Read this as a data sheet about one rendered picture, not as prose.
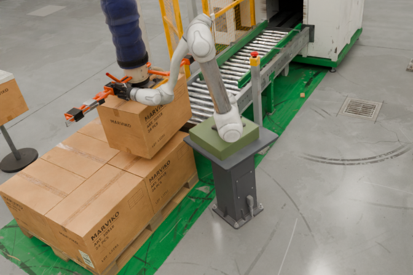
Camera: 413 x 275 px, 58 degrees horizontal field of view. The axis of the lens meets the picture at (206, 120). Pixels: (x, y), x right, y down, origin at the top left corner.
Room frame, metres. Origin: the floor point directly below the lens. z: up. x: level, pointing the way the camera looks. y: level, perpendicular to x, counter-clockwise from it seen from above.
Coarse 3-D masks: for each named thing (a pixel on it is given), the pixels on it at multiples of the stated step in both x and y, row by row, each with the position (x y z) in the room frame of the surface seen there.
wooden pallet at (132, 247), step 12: (192, 180) 2.49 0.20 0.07; (180, 192) 2.42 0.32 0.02; (168, 204) 2.30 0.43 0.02; (156, 216) 2.10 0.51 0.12; (24, 228) 2.17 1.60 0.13; (144, 228) 2.07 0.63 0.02; (156, 228) 2.07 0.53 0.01; (132, 240) 1.88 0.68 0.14; (144, 240) 1.96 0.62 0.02; (60, 252) 1.89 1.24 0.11; (120, 252) 1.78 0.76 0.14; (132, 252) 1.86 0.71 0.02; (120, 264) 1.77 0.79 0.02
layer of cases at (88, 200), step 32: (96, 128) 2.86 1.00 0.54; (64, 160) 2.45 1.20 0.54; (96, 160) 2.38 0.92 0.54; (128, 160) 2.32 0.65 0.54; (160, 160) 2.26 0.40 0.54; (192, 160) 2.54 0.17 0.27; (0, 192) 2.20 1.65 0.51; (32, 192) 2.11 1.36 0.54; (64, 192) 2.06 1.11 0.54; (96, 192) 2.01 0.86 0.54; (128, 192) 1.96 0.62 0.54; (160, 192) 2.18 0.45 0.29; (32, 224) 2.04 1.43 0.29; (64, 224) 1.75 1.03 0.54; (96, 224) 1.71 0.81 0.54; (128, 224) 1.89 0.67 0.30; (96, 256) 1.64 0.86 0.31
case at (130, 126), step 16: (112, 96) 2.43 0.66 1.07; (176, 96) 2.50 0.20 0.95; (112, 112) 2.27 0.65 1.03; (128, 112) 2.18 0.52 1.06; (144, 112) 2.19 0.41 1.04; (160, 112) 2.32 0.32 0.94; (176, 112) 2.47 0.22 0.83; (112, 128) 2.30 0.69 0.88; (128, 128) 2.21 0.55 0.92; (144, 128) 2.16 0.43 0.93; (160, 128) 2.29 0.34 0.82; (176, 128) 2.44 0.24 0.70; (112, 144) 2.34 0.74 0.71; (128, 144) 2.24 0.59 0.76; (144, 144) 2.15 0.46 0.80; (160, 144) 2.26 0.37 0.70
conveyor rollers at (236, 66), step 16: (272, 32) 4.52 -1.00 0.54; (288, 32) 4.41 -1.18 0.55; (240, 48) 4.13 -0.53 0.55; (256, 48) 4.07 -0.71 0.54; (224, 64) 3.81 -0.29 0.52; (240, 64) 3.71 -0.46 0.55; (224, 80) 3.41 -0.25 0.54; (192, 96) 3.21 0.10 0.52; (208, 96) 3.12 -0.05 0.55; (192, 112) 2.89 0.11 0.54; (208, 112) 2.88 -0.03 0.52
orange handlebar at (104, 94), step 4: (148, 64) 2.60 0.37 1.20; (180, 64) 2.51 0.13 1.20; (148, 72) 2.49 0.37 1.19; (152, 72) 2.47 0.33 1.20; (156, 72) 2.45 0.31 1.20; (160, 72) 2.43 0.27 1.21; (164, 72) 2.42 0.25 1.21; (168, 72) 2.41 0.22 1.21; (120, 80) 2.40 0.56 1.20; (124, 80) 2.39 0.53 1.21; (128, 80) 2.41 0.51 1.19; (100, 92) 2.25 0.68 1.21; (104, 92) 2.27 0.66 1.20; (108, 92) 2.25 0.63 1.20; (96, 96) 2.21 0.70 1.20; (100, 96) 2.20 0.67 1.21; (104, 96) 2.21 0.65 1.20; (96, 100) 2.16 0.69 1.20; (80, 108) 2.09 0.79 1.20; (88, 108) 2.09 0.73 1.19
